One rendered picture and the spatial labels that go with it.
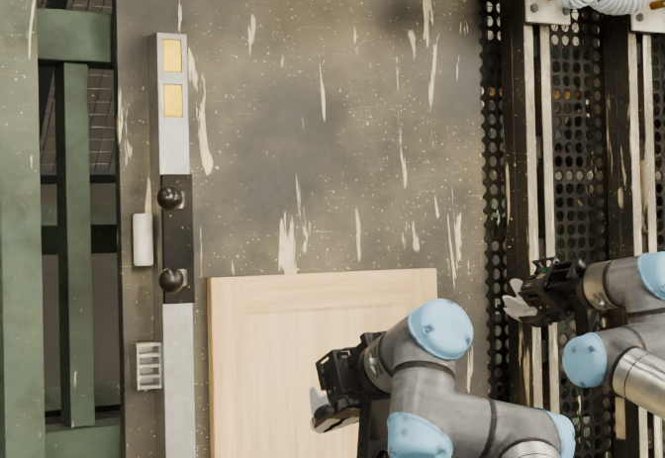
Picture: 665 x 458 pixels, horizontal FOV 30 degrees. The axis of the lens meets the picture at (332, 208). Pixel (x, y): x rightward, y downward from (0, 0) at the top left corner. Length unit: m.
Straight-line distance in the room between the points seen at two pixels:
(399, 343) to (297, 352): 0.59
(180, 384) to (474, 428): 0.63
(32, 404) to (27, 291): 0.16
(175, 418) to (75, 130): 0.48
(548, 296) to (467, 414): 0.61
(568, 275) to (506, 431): 0.58
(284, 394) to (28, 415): 0.44
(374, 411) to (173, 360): 0.45
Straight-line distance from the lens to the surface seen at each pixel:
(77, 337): 1.98
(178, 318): 1.95
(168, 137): 1.94
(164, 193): 1.81
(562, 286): 2.03
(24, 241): 1.85
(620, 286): 1.95
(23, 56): 1.87
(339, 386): 1.63
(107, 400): 3.46
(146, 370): 1.97
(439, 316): 1.47
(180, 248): 1.93
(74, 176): 1.98
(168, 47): 1.96
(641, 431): 2.47
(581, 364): 1.83
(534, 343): 2.28
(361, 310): 2.13
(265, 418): 2.05
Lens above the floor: 2.50
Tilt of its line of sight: 31 degrees down
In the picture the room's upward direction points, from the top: 20 degrees clockwise
